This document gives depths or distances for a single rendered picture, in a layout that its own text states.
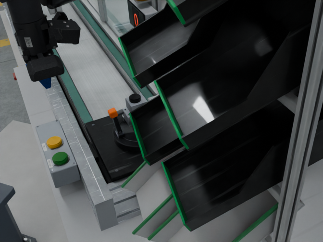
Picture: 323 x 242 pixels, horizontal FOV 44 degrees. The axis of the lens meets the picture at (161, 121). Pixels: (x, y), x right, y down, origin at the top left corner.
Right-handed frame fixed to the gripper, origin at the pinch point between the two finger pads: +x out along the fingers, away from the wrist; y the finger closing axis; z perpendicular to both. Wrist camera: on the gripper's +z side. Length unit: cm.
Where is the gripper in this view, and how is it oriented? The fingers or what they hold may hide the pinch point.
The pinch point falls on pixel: (44, 73)
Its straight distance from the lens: 85.9
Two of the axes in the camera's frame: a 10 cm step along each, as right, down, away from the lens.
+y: -4.1, -5.5, 7.2
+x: 0.6, 7.8, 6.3
